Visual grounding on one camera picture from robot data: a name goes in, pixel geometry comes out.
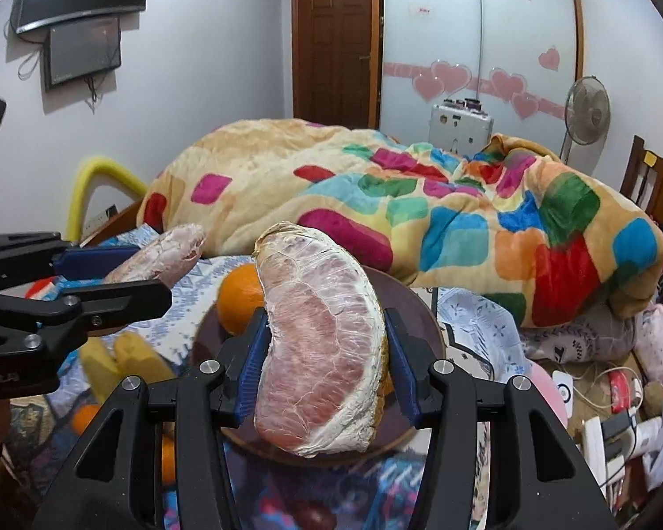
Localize white wardrobe with pink hearts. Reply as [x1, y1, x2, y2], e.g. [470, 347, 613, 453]
[378, 0, 584, 162]

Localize colourful patchwork blanket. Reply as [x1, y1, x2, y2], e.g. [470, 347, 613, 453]
[142, 118, 663, 328]

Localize pink pillow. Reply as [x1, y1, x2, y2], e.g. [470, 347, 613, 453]
[633, 303, 663, 383]

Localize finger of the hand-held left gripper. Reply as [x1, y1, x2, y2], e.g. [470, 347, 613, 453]
[0, 280, 173, 366]
[0, 232, 140, 295]

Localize yellow foam tube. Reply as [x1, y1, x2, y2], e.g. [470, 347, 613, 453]
[66, 157, 149, 242]

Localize brown wooden headboard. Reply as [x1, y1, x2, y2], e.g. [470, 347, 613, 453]
[621, 135, 663, 224]

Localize brown round plate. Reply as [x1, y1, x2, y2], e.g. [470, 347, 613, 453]
[191, 265, 446, 467]

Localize white papers and boxes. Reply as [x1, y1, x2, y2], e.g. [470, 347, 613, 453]
[581, 400, 663, 489]

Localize yellow banana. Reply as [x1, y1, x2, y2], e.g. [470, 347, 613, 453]
[80, 337, 123, 399]
[113, 331, 175, 383]

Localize orange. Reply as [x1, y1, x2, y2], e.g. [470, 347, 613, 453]
[160, 436, 177, 487]
[217, 264, 267, 337]
[71, 404, 103, 435]

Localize brown wooden door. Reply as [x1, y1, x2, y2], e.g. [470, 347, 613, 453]
[292, 0, 380, 128]

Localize white hard case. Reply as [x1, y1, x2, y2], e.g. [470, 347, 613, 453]
[430, 98, 496, 154]

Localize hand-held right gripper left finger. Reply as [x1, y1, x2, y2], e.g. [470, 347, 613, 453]
[30, 306, 271, 530]

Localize white standing fan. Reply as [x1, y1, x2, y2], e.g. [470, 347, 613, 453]
[558, 76, 612, 165]

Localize red small packet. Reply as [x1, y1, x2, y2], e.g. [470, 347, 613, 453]
[608, 371, 634, 413]

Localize small peeled pomelo segment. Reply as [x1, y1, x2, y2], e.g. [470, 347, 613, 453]
[104, 223, 207, 288]

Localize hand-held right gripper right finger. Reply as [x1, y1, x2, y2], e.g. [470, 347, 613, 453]
[384, 306, 614, 530]

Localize grey wall monitor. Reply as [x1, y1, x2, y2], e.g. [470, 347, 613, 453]
[44, 15, 123, 92]

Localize large peeled pomelo segment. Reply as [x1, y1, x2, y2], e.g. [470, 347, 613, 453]
[252, 222, 389, 458]

